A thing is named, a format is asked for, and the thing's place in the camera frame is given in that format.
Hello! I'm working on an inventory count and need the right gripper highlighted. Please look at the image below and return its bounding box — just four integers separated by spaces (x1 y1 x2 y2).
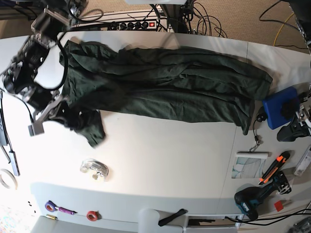
23 86 83 136

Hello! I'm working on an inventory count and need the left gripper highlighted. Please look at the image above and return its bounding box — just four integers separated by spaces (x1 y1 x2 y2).
276 104 311 142

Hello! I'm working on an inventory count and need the dark green t-shirt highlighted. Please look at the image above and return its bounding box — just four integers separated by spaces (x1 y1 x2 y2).
59 41 273 147

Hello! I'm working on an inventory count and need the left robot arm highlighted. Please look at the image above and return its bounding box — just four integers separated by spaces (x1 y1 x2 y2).
277 0 311 142

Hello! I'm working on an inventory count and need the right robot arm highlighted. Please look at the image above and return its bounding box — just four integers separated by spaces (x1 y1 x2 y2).
1 0 91 136

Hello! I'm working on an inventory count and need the blue box with black knob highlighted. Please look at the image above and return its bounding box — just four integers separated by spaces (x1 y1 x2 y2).
262 87 300 130

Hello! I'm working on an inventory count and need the orange black utility knife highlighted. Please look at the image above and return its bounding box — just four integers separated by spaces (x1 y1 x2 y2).
259 151 291 185

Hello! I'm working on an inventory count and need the white rectangular device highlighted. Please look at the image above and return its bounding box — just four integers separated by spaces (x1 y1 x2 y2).
294 149 311 177

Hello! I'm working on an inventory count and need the paper instruction booklet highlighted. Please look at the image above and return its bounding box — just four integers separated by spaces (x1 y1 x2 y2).
231 151 269 179

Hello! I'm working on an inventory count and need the grey usb hub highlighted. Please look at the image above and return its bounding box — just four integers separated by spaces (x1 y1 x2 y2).
9 151 20 176

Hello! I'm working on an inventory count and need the dark remote control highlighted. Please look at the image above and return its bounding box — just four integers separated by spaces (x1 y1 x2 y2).
0 109 8 146

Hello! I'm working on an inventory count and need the red square card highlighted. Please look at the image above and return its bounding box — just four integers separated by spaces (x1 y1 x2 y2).
274 200 284 212

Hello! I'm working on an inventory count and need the white tape roll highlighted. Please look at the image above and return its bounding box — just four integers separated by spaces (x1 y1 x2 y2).
0 169 18 190

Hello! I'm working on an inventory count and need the purple tape roll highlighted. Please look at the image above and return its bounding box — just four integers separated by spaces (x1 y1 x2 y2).
45 200 57 212

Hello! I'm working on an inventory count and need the purple marker pen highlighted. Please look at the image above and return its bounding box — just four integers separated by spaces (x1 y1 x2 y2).
57 207 77 215

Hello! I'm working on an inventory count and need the red tape roll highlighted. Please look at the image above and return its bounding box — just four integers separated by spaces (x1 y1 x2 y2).
86 211 99 221

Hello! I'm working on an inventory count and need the gold green small cylinder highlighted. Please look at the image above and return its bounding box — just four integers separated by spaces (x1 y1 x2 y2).
46 215 58 220

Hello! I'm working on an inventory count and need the black power strip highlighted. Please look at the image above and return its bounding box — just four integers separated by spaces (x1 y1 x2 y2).
107 21 157 31

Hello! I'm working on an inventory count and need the black cable with carabiner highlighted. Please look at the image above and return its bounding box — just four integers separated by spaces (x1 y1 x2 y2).
247 113 267 152

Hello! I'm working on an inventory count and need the black cordless drill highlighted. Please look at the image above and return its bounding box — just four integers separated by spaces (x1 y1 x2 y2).
234 171 292 221

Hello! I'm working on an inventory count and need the yellow cable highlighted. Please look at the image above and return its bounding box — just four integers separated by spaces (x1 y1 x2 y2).
272 12 296 46

